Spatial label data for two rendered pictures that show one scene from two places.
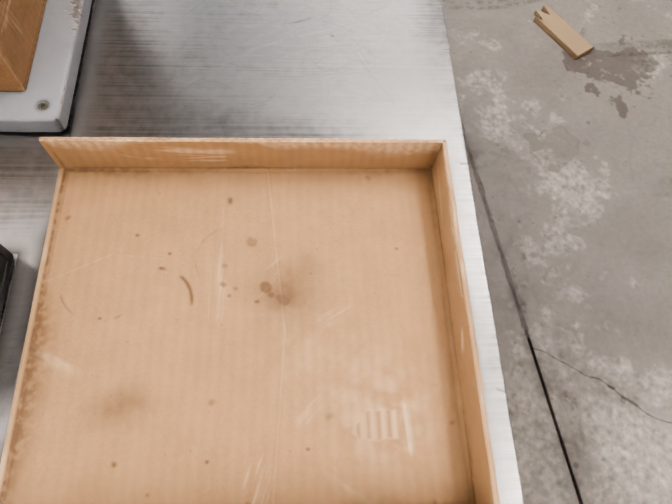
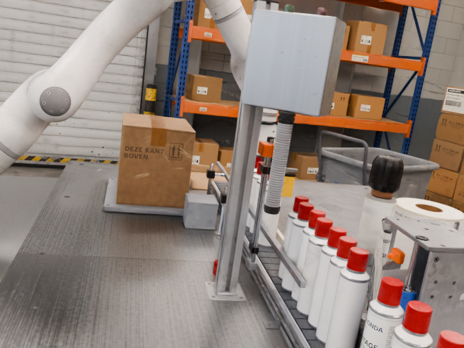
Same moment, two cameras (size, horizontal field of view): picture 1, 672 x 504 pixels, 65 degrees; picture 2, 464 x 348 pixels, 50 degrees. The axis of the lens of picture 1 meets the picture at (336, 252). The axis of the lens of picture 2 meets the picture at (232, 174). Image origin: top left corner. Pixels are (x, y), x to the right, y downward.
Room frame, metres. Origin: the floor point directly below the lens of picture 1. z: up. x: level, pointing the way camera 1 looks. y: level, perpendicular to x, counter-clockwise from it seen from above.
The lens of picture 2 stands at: (0.12, 2.20, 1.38)
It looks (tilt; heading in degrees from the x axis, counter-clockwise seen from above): 13 degrees down; 268
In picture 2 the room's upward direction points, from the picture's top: 8 degrees clockwise
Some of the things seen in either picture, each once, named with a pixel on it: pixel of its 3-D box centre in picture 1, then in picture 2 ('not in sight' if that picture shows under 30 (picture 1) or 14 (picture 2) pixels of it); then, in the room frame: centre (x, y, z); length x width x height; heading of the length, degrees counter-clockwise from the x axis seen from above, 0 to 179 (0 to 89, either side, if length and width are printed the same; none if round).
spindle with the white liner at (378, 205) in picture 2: not in sight; (378, 209); (-0.34, 0.91, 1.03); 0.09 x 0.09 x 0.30
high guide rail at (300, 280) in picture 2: not in sight; (246, 203); (0.01, 0.76, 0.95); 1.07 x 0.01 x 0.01; 100
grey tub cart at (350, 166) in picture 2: not in sight; (368, 196); (-1.10, -1.49, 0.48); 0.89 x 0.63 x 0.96; 37
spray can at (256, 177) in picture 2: not in sight; (258, 195); (-0.03, 0.75, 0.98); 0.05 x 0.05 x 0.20
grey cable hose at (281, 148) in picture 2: not in sight; (279, 163); (-0.01, 1.21, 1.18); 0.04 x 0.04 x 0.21
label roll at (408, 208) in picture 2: not in sight; (423, 230); (-0.52, 0.80, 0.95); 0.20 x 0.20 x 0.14
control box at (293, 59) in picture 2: not in sight; (293, 63); (-0.01, 1.16, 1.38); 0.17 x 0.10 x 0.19; 155
